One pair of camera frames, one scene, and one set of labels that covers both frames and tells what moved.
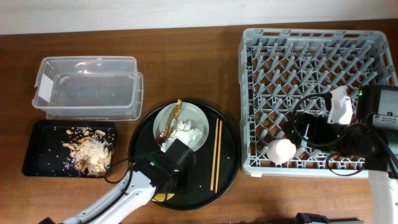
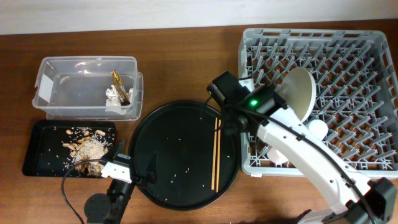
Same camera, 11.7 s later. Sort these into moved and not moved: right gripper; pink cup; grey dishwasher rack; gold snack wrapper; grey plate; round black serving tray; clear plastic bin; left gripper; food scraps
Moved: right gripper; left gripper; gold snack wrapper; grey plate
Not moved: grey dishwasher rack; clear plastic bin; round black serving tray; food scraps; pink cup
